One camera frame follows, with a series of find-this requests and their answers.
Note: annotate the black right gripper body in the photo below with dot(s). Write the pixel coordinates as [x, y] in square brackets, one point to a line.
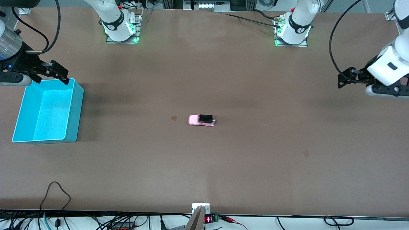
[25, 64]

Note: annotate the pink jeep toy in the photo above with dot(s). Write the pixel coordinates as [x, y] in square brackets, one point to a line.
[194, 120]

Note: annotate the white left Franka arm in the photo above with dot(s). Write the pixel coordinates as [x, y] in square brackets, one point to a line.
[300, 19]

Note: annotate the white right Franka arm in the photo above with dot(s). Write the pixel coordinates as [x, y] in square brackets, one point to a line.
[111, 16]

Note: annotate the turquoise plastic bin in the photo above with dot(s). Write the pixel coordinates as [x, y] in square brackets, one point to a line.
[48, 115]

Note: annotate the black box with lit display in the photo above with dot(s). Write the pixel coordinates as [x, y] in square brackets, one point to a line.
[207, 4]

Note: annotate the black power strip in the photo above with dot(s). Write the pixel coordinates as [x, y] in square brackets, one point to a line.
[123, 226]

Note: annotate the green terminal block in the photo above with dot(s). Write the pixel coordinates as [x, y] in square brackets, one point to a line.
[215, 218]

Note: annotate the red LED display module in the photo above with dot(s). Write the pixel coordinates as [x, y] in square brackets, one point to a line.
[207, 219]

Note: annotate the aluminium frame profile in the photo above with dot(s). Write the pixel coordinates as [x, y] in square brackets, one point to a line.
[24, 11]
[390, 16]

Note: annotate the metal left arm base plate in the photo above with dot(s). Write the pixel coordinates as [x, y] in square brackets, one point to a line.
[303, 44]

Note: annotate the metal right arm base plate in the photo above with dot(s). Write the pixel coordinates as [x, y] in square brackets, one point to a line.
[110, 41]

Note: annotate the silver camera mount plate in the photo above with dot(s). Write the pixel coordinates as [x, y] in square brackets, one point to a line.
[200, 206]

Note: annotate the grey metal mount bar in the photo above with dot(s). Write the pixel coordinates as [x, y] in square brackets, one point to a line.
[195, 222]

